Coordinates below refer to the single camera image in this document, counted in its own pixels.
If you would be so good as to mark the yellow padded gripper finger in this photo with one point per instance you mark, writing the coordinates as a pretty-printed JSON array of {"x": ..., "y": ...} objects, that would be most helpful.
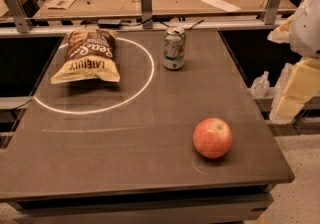
[
  {"x": 282, "y": 33},
  {"x": 298, "y": 84}
]

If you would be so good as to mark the brown chip bag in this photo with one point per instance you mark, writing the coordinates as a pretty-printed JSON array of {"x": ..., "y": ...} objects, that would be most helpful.
[{"x": 90, "y": 55}]

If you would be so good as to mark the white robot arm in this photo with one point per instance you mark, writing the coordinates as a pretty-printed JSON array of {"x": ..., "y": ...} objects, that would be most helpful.
[{"x": 305, "y": 30}]

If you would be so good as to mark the green 7up can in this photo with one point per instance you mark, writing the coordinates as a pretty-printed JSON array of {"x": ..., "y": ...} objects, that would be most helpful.
[{"x": 174, "y": 48}]

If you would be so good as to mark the clear plastic bottle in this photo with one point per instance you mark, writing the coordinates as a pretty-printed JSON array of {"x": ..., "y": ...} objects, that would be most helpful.
[{"x": 260, "y": 86}]

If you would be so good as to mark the small white paper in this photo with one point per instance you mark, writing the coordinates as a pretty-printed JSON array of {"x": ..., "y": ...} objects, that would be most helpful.
[{"x": 220, "y": 4}]

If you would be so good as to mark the red apple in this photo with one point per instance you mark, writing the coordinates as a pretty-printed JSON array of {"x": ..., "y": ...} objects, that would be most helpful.
[{"x": 212, "y": 138}]

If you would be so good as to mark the black power adapter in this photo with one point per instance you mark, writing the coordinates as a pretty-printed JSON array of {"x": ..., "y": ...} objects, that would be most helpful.
[{"x": 109, "y": 23}]

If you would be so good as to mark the paper envelope left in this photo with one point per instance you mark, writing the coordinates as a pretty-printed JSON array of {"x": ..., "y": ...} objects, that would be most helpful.
[{"x": 59, "y": 4}]

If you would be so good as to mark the right metal bracket post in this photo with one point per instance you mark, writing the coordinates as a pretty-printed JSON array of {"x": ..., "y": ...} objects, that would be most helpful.
[{"x": 270, "y": 12}]

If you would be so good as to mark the metal bracket post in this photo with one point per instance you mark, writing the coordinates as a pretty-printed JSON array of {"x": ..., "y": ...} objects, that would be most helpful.
[
  {"x": 270, "y": 12},
  {"x": 22, "y": 23},
  {"x": 147, "y": 16}
]

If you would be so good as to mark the middle metal bracket post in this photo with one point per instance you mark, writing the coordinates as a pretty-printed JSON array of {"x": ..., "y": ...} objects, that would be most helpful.
[{"x": 147, "y": 16}]

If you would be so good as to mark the left metal bracket post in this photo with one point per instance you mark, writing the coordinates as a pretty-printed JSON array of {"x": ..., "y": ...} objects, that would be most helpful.
[{"x": 22, "y": 23}]

